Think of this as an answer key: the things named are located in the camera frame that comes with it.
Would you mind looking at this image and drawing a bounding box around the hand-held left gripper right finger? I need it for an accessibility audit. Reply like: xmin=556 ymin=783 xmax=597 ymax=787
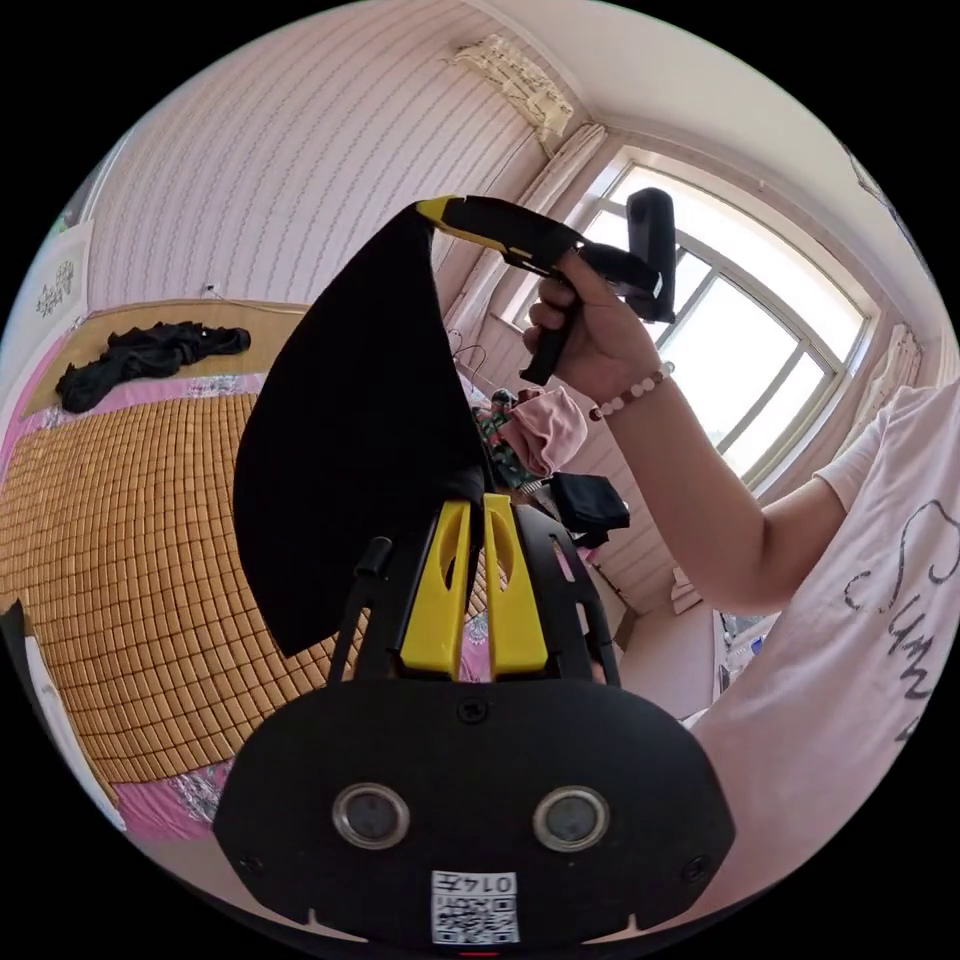
xmin=483 ymin=492 xmax=550 ymax=681

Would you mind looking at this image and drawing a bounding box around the pale curtain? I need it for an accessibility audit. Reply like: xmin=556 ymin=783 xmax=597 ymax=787
xmin=843 ymin=322 xmax=925 ymax=459
xmin=442 ymin=122 xmax=610 ymax=354

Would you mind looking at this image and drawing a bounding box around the bed with woven mat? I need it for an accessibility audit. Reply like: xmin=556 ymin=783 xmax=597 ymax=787
xmin=0 ymin=298 xmax=605 ymax=845

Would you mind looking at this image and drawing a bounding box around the black short sleeve shirt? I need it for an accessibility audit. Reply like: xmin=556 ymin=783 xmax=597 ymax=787
xmin=231 ymin=212 xmax=498 ymax=662

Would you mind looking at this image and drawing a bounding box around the person's body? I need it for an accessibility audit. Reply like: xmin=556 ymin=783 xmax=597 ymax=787
xmin=688 ymin=374 xmax=960 ymax=913

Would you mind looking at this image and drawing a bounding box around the person's right forearm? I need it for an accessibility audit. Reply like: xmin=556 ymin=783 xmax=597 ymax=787
xmin=590 ymin=361 xmax=875 ymax=610

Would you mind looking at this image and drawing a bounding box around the pile of pink floral clothes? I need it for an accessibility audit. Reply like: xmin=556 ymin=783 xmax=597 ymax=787
xmin=468 ymin=384 xmax=591 ymax=490

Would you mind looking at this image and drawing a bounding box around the black folded garment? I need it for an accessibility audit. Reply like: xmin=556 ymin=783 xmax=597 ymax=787
xmin=549 ymin=472 xmax=632 ymax=550

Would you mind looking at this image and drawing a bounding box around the person's right hand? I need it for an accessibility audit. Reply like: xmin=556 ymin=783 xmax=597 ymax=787
xmin=521 ymin=250 xmax=678 ymax=410

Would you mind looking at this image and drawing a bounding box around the pile of black clothes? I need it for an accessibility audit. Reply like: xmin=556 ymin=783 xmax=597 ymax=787
xmin=55 ymin=320 xmax=253 ymax=415

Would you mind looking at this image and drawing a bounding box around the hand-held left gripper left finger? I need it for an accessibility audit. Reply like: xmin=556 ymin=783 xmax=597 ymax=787
xmin=399 ymin=500 xmax=474 ymax=681

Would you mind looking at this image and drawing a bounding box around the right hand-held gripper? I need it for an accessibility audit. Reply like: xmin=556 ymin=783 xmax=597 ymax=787
xmin=414 ymin=194 xmax=666 ymax=386

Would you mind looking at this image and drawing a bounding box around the air conditioner with cloth cover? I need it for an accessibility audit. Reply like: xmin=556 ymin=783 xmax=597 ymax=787
xmin=448 ymin=32 xmax=576 ymax=145

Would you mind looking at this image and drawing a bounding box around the window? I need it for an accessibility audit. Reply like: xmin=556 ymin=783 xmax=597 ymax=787
xmin=515 ymin=158 xmax=880 ymax=493

